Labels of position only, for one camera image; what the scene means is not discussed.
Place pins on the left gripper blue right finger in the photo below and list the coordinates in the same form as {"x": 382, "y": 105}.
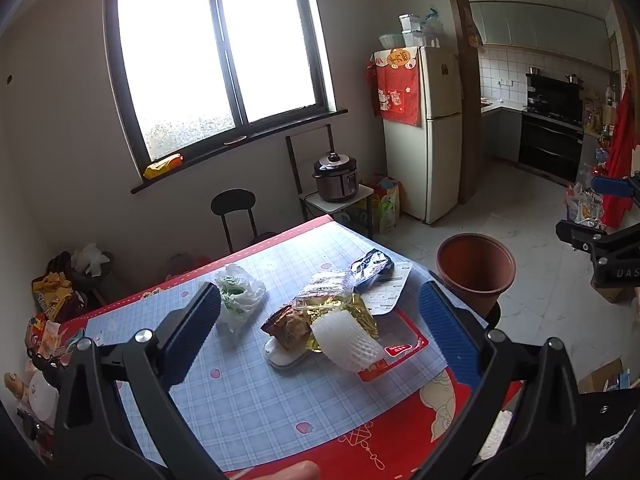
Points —
{"x": 457, "y": 333}

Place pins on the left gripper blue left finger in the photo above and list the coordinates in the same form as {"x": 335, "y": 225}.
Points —
{"x": 184, "y": 331}

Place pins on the white green plastic bag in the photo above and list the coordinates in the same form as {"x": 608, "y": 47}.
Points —
{"x": 241, "y": 295}

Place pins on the white printed paper sheet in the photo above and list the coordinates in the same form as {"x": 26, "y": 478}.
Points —
{"x": 383, "y": 294}

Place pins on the brown snack wrapper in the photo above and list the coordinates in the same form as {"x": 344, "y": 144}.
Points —
{"x": 289, "y": 326}

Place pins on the blue snack wrapper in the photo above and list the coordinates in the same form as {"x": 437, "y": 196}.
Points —
{"x": 364, "y": 271}

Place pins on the white foam fruit net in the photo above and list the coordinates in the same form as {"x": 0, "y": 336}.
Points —
{"x": 345, "y": 342}

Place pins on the gold foil bag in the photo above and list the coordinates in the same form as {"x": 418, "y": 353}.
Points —
{"x": 354, "y": 306}

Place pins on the clear plastic clamshell container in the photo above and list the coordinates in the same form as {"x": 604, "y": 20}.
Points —
{"x": 326, "y": 287}

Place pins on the brown plastic trash bin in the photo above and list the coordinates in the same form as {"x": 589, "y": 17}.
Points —
{"x": 477, "y": 268}

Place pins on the black kitchen stove unit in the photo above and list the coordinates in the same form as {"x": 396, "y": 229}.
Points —
{"x": 552, "y": 134}

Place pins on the person's left hand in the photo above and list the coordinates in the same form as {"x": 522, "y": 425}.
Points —
{"x": 305, "y": 470}

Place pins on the plastic bags pile on floor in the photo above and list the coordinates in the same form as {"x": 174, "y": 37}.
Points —
{"x": 583, "y": 206}

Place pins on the red hanging garment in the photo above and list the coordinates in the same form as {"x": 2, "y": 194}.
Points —
{"x": 618, "y": 165}

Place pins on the cardboard box on floor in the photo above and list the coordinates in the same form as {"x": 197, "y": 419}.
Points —
{"x": 610, "y": 376}

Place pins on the blue plaid tablecloth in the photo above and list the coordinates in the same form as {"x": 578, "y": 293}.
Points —
{"x": 254, "y": 419}

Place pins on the black round-back chair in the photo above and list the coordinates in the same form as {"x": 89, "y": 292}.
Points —
{"x": 229, "y": 204}

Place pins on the colourful bags by fridge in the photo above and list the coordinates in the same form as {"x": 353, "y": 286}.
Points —
{"x": 385, "y": 203}

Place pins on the yellow package on windowsill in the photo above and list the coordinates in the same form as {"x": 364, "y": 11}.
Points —
{"x": 163, "y": 166}

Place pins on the small white side table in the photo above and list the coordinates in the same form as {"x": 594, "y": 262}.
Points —
{"x": 309, "y": 202}

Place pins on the white refrigerator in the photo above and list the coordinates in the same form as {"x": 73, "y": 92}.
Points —
{"x": 426, "y": 160}

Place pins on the silver electric pressure cooker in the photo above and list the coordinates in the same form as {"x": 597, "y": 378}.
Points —
{"x": 336, "y": 177}

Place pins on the dark framed window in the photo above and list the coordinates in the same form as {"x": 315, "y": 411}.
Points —
{"x": 200, "y": 77}

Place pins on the red cloth on refrigerator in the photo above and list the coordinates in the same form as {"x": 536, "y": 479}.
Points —
{"x": 393, "y": 77}

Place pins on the containers on top of fridge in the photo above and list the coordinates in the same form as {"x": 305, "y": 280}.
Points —
{"x": 416, "y": 31}

